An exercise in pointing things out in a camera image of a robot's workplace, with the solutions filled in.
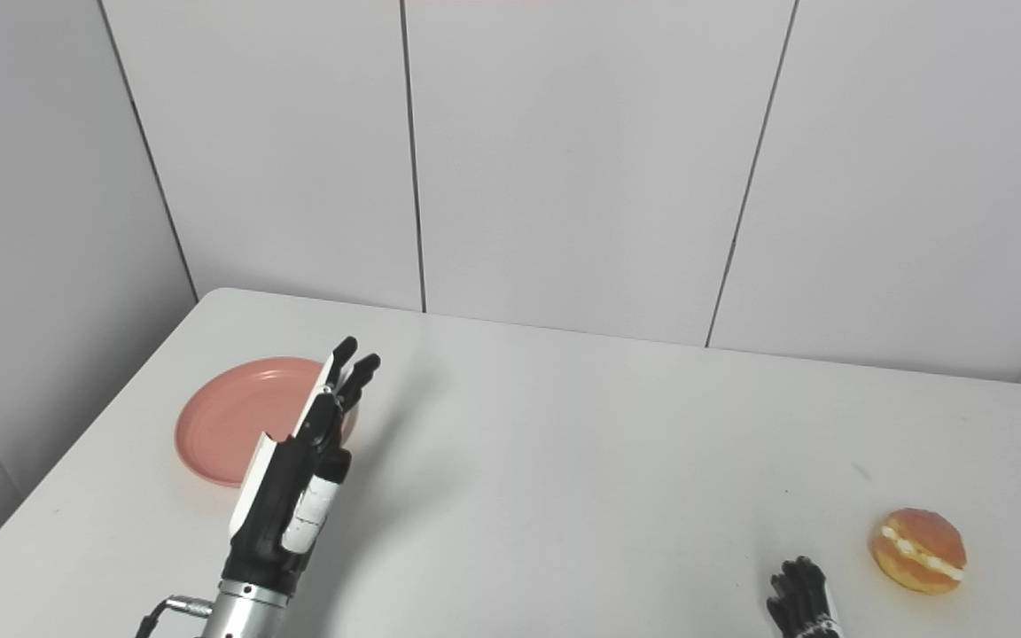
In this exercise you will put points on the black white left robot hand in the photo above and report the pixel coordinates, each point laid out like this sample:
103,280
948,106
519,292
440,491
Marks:
276,505

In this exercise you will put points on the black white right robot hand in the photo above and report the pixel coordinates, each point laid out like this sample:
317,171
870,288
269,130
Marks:
801,598

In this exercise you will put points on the pink round plate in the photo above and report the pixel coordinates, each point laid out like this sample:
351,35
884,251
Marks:
236,421

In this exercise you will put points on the cream puff pastry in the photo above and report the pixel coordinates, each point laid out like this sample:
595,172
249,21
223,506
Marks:
918,549

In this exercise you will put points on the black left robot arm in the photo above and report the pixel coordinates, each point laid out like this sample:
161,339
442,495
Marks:
240,616

